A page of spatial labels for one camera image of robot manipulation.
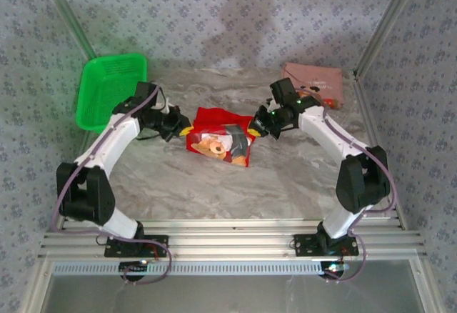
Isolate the red t-shirt with bear print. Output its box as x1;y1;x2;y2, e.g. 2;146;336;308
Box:
185;106;255;169

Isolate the folded pink t-shirt pixel print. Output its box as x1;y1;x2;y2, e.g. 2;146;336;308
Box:
280;61;344;111

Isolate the green plastic basket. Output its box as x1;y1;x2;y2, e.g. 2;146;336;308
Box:
75;53;148;134

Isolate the left controller board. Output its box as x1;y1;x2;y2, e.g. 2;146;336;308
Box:
119;261;149;275

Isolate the controller board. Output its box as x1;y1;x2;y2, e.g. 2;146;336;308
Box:
323;262;349;278
119;261;149;275

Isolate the right controller board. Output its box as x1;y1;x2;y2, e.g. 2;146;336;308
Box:
323;262;349;278

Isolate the shiny metal sheet panel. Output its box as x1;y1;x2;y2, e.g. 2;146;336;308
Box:
39;274;426;313

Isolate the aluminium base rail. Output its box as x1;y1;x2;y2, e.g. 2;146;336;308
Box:
37;218;428;260

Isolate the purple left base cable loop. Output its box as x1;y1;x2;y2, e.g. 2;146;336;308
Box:
121;244;173;286

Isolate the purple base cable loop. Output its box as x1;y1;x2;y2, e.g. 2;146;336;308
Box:
121;244;173;286
326;236;368;284

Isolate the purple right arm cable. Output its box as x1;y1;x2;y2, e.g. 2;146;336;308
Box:
294;86;398;239

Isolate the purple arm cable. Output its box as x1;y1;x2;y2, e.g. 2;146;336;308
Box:
52;86;160;238
294;86;398;239

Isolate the grey slotted cable duct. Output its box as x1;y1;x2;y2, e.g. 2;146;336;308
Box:
53;259;343;277

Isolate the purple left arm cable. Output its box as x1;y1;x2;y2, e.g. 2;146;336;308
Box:
52;86;160;238

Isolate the aluminium frame post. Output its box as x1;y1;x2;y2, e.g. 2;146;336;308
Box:
353;0;425;75

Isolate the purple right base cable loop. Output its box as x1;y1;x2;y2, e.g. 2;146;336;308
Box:
326;236;368;284

